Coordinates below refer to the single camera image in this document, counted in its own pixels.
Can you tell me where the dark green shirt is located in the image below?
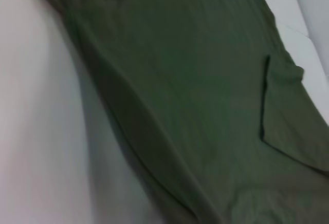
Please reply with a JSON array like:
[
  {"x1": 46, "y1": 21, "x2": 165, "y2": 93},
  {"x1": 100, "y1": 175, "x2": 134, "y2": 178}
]
[{"x1": 33, "y1": 0, "x2": 329, "y2": 224}]

